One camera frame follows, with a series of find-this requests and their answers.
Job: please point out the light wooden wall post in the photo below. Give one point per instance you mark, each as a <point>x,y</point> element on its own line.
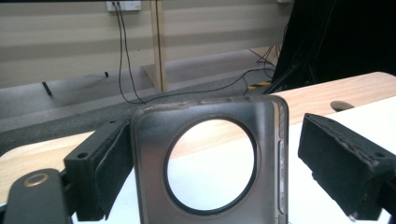
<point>158,46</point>

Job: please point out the patterned phone case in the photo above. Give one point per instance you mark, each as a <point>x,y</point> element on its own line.
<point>149,143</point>

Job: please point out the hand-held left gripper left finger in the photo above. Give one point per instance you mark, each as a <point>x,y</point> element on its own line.
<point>93,168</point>

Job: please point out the white wall power outlet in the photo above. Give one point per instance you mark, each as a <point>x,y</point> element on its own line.
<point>124,5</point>

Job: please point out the black curtain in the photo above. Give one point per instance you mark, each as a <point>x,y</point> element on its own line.
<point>342,37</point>

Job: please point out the white table mat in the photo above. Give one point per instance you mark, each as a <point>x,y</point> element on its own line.
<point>311,196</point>

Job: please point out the yellow black floor strip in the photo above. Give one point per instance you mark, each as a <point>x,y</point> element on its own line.
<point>260,85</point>

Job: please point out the black stand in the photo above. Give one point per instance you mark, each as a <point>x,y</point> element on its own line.
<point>286,77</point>

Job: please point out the small black wall bracket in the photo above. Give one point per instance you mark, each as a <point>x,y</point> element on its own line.
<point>47,88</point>

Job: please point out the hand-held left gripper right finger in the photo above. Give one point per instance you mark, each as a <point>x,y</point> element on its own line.
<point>342,165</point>

